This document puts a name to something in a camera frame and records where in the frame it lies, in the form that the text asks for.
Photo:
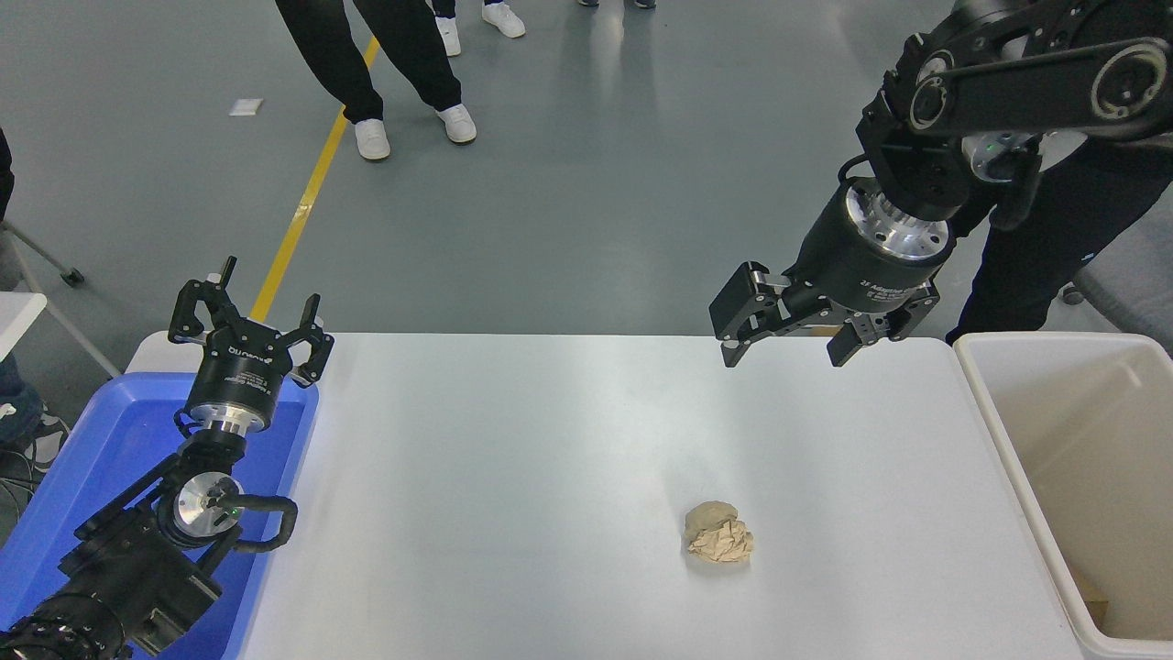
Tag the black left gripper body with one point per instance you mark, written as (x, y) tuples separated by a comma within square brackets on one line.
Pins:
[(240, 376)]

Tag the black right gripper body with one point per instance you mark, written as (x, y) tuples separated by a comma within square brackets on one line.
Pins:
[(843, 266)]

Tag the tan paper ball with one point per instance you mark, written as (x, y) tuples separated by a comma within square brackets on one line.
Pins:
[(719, 533)]

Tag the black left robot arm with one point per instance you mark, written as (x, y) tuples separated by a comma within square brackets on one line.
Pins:
[(119, 568)]

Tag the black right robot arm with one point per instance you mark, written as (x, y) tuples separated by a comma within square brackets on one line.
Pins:
[(1008, 82)]

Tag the blue plastic tray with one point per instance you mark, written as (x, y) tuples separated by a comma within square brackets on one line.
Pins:
[(101, 440)]

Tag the small white table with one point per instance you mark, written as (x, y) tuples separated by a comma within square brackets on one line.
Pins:
[(16, 321)]

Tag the person beside bin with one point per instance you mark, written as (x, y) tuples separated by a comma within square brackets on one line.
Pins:
[(1054, 247)]

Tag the seated person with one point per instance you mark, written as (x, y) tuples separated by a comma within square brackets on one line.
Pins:
[(14, 394)]

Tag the white paper scrap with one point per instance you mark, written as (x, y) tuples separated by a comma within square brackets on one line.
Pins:
[(246, 106)]

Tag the large pale plastic bin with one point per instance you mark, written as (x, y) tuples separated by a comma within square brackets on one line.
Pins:
[(1081, 440)]

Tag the person with white shoes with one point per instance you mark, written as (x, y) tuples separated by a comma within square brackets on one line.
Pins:
[(403, 55), (502, 18)]

